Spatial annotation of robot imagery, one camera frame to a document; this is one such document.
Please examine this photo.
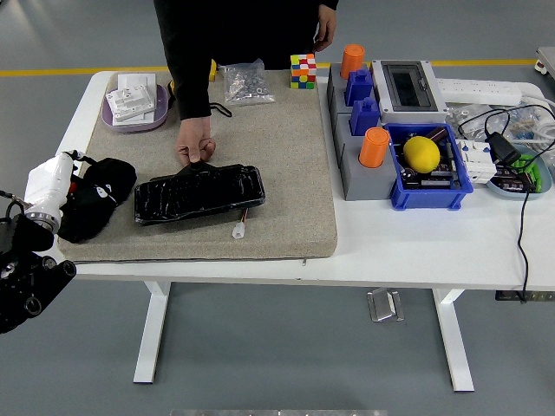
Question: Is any white plug with wires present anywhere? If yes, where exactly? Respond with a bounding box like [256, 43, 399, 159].
[232, 207, 249, 241]

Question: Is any person's left hand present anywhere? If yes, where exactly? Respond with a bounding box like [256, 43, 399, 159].
[312, 3, 338, 54]

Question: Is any orange cylinder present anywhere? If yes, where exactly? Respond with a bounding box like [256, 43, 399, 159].
[357, 127, 391, 169]
[339, 43, 366, 81]

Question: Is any white socket module with holes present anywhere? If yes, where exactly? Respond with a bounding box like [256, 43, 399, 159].
[105, 85, 156, 114]

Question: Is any white circuit breaker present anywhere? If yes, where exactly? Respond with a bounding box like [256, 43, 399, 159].
[454, 138, 498, 184]

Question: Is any blue peg block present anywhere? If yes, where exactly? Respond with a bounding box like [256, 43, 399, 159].
[344, 68, 375, 108]
[349, 97, 382, 138]

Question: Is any blue plastic bin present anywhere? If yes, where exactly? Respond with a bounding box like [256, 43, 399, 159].
[383, 122, 474, 212]

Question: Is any white electrical distribution box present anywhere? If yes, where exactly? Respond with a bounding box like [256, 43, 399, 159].
[371, 59, 450, 126]

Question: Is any person's right hand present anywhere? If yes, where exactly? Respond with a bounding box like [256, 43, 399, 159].
[175, 116, 217, 166]

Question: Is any white table leg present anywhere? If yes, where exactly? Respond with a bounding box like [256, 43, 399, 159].
[133, 281, 173, 385]
[432, 289, 475, 393]

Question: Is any person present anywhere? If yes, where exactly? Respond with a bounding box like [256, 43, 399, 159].
[153, 0, 339, 73]

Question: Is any silver metal floor plate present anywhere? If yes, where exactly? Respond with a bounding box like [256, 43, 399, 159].
[366, 287, 406, 324]

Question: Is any white wall switch panel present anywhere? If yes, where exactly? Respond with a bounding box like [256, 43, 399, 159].
[111, 106, 156, 127]

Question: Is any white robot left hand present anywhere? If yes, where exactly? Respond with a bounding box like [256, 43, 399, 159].
[23, 149, 118, 214]

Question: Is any white power strip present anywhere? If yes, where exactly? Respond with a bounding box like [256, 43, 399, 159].
[434, 77, 524, 107]

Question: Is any black power adapter with cord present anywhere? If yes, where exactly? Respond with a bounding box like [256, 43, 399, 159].
[457, 106, 555, 304]

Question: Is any clear bag of screws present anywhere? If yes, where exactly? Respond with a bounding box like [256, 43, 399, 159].
[218, 58, 277, 107]

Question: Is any white cable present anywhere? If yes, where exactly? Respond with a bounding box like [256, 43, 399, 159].
[518, 93, 555, 153]

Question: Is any clear bag of small parts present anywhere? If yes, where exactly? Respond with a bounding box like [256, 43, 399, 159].
[446, 102, 555, 146]

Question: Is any yellow lemon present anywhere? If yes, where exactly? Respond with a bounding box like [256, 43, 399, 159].
[402, 135, 441, 174]

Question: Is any black rag with red tag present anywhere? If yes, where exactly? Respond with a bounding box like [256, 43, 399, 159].
[57, 157, 138, 244]

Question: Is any white cart with red mark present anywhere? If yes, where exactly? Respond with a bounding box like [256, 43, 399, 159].
[533, 46, 555, 79]

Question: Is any grey-brown mat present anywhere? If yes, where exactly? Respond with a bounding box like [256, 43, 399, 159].
[55, 69, 339, 264]

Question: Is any black table control box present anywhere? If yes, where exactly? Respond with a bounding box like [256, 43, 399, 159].
[495, 290, 555, 302]

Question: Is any green plastic part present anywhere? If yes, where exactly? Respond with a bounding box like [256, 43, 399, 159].
[506, 153, 545, 194]

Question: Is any white flat wall plate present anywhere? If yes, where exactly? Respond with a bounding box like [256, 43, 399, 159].
[117, 72, 157, 94]

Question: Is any colourful puzzle cube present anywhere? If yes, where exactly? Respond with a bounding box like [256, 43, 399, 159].
[289, 53, 317, 91]

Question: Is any dark circuit board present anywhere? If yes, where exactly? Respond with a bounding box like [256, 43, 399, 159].
[398, 142, 463, 191]

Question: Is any purple oval tray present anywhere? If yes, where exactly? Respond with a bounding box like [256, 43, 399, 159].
[101, 84, 170, 133]

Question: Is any light blue dish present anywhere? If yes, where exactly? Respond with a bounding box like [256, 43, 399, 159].
[485, 145, 554, 201]

